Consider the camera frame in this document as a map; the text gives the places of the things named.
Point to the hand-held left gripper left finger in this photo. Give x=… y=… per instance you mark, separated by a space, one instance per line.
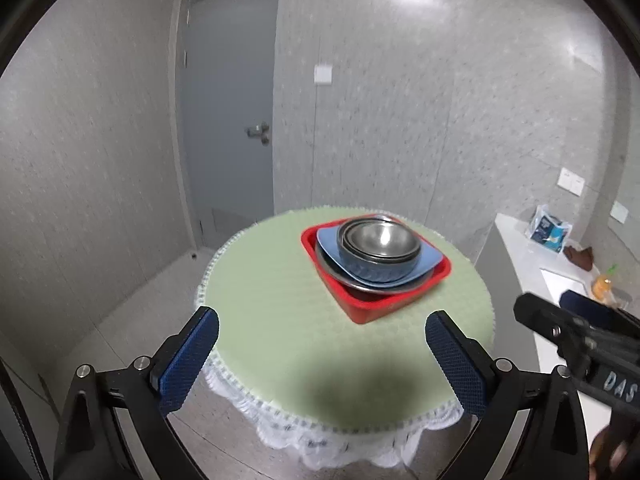
x=187 y=360

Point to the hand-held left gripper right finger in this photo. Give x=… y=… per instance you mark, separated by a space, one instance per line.
x=457 y=360

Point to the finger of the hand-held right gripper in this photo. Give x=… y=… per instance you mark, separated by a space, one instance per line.
x=585 y=304
x=550 y=317

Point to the red plastic basin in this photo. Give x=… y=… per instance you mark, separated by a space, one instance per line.
x=370 y=310

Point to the large steel bowl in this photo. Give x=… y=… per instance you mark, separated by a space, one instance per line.
x=362 y=287

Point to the blue square plate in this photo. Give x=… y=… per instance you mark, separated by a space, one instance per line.
x=330 y=247

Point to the person's right hand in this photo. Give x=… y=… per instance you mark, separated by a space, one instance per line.
x=602 y=452

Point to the orange soap bottle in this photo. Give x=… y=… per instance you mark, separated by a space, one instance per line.
x=601 y=287

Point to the white sink basin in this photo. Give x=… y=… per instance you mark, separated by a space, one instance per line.
x=562 y=280

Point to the brown cloth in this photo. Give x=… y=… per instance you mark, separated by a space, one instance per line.
x=580 y=257

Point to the white vanity counter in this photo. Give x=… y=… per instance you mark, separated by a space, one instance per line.
x=515 y=255

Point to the blue tissue packet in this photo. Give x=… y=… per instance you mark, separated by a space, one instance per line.
x=549 y=230

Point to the green table mat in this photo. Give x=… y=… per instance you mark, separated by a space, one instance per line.
x=280 y=320

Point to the round table, green cloth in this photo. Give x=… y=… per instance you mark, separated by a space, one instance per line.
x=300 y=447

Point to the grey door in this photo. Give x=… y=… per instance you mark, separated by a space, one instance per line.
x=225 y=85

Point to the white wall socket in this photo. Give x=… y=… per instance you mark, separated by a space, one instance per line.
x=565 y=178
x=578 y=185

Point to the white light switch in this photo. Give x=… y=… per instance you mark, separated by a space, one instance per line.
x=323 y=74

